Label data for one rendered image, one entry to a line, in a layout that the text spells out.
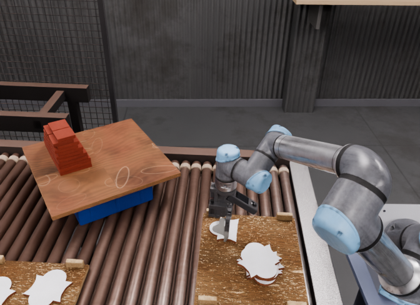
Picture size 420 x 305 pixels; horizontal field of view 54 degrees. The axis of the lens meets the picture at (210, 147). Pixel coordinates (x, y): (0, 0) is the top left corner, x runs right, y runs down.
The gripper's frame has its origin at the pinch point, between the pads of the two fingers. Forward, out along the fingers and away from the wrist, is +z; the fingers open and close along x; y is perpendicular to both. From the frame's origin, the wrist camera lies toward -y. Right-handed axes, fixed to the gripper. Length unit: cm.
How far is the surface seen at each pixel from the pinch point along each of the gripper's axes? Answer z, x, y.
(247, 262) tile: -6.3, 19.5, -7.8
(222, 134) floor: 95, -217, 22
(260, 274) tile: -6.3, 23.8, -11.8
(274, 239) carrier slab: 0.5, 1.4, -16.9
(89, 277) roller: 3, 26, 43
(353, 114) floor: 92, -280, -108
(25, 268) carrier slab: 2, 27, 64
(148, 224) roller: 2.8, -0.6, 30.2
